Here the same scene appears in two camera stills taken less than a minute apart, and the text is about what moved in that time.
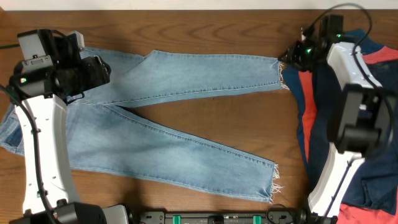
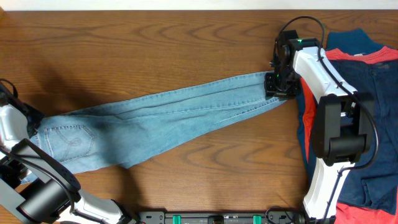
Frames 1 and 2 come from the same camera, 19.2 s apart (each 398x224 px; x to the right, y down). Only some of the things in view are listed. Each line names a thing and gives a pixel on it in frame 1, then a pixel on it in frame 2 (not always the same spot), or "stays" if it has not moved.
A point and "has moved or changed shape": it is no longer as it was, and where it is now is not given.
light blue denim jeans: x=111 y=139 has moved or changed shape
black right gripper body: x=303 y=58 to x=285 y=84
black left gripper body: x=83 y=78 to x=35 y=119
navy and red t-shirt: x=374 y=198 stays
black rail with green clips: x=222 y=217 stays
